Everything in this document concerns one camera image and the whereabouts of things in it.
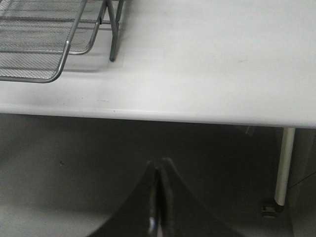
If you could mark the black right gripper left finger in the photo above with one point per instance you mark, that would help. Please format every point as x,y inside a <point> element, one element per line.
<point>138,216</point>

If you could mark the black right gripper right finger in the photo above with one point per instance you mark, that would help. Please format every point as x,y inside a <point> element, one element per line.
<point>182,215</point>

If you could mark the silver mesh three-tier rack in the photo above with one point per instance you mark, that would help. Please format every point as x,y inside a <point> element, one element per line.
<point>37,36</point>

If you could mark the white table leg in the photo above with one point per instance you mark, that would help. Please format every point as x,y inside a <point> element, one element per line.
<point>272,207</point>

